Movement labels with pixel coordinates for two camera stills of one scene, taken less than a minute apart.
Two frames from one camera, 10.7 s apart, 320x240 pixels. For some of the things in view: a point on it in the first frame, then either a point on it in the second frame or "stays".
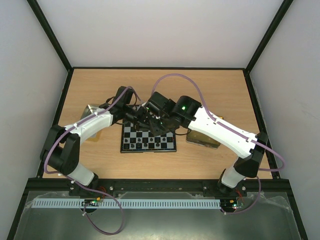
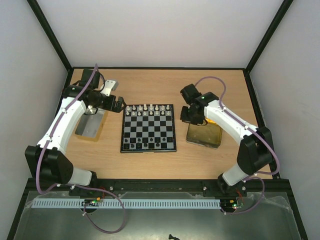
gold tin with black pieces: [195, 137] stays
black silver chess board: [133, 141] stays
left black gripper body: [136, 118] → [105, 105]
